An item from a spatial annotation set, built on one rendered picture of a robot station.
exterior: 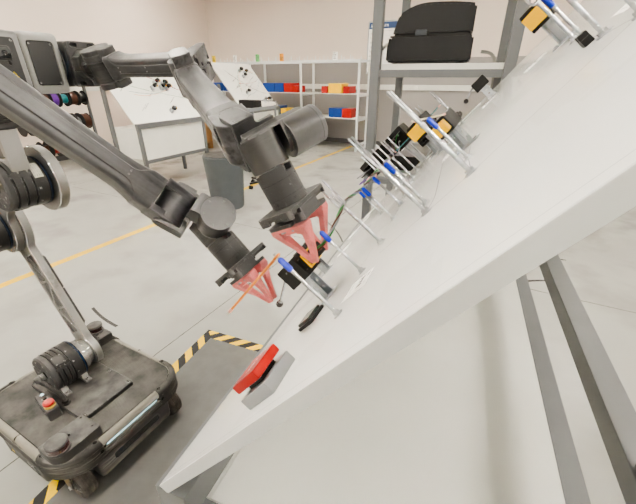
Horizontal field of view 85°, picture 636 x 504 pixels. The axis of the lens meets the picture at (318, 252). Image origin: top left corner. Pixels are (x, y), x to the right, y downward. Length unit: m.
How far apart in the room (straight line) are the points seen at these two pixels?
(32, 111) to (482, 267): 0.60
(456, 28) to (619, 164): 1.32
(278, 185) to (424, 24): 1.13
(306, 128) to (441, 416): 0.61
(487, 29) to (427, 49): 6.56
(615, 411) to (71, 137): 0.87
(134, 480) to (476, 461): 1.35
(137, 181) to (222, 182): 3.52
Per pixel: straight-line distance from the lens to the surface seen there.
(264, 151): 0.49
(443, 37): 1.52
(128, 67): 1.15
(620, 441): 0.64
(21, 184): 1.31
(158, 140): 5.52
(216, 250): 0.66
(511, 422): 0.87
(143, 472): 1.79
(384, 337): 0.26
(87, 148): 0.64
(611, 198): 0.22
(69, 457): 1.62
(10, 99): 0.65
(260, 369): 0.42
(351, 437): 0.76
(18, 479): 2.02
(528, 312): 1.21
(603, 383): 0.72
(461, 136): 0.70
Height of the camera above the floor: 1.42
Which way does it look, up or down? 27 degrees down
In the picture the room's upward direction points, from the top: straight up
